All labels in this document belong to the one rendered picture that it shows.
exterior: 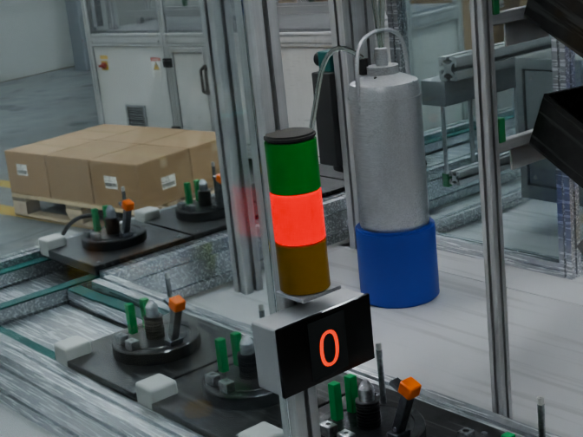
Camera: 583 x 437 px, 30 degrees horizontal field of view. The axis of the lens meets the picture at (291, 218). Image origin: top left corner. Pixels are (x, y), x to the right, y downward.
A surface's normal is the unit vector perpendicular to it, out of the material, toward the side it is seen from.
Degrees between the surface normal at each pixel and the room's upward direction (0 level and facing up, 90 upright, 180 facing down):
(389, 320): 0
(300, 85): 90
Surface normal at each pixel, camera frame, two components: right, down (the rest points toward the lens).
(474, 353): -0.10, -0.96
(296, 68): -0.65, 0.28
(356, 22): 0.64, 0.15
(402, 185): 0.25, 0.24
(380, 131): -0.23, 0.29
